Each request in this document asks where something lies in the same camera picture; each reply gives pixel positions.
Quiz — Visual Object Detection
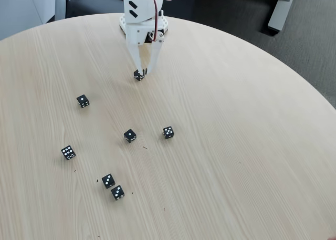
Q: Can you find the black die showing six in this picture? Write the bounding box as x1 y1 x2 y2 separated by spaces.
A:
61 145 77 161

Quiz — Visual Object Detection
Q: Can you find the dark grey chair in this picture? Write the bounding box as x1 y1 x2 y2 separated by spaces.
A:
65 0 124 19

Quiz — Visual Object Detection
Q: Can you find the black die showing five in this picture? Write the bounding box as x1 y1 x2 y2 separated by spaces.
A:
162 126 175 140

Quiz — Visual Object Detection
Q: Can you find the white cabinet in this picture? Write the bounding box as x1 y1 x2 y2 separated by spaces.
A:
0 0 57 40

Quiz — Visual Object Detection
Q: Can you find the black die showing three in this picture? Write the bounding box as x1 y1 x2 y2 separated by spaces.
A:
110 184 125 202
101 173 116 190

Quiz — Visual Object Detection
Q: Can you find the grey desk leg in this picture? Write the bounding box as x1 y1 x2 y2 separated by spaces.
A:
267 0 298 33

